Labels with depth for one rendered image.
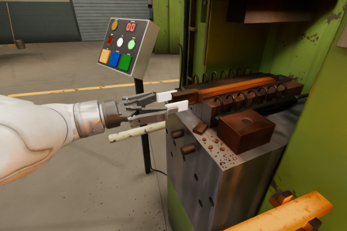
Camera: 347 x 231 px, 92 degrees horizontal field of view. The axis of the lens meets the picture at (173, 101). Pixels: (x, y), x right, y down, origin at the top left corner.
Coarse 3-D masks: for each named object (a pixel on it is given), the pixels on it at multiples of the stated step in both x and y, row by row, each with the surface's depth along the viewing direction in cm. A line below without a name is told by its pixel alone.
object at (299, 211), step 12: (312, 192) 29; (288, 204) 27; (300, 204) 27; (312, 204) 27; (324, 204) 27; (264, 216) 25; (276, 216) 25; (288, 216) 25; (300, 216) 25; (312, 216) 25; (228, 228) 24; (240, 228) 24; (252, 228) 24; (264, 228) 24; (276, 228) 24; (288, 228) 24
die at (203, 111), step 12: (192, 84) 67; (204, 84) 67; (216, 84) 65; (228, 84) 65; (264, 84) 62; (276, 84) 64; (288, 84) 64; (300, 84) 64; (204, 96) 53; (240, 96) 55; (252, 96) 55; (264, 96) 57; (276, 96) 60; (192, 108) 61; (204, 108) 53; (216, 108) 50; (228, 108) 52; (276, 108) 63; (204, 120) 54
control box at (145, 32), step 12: (120, 24) 91; (144, 24) 80; (108, 36) 96; (120, 36) 90; (132, 36) 84; (144, 36) 79; (156, 36) 85; (108, 48) 95; (120, 48) 88; (132, 48) 82; (144, 48) 81; (108, 60) 93; (120, 60) 87; (132, 60) 81; (144, 60) 84; (120, 72) 86; (132, 72) 81; (144, 72) 86
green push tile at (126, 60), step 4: (124, 56) 84; (128, 56) 82; (124, 60) 84; (128, 60) 82; (120, 64) 85; (124, 64) 83; (128, 64) 82; (120, 68) 85; (124, 68) 83; (128, 68) 82
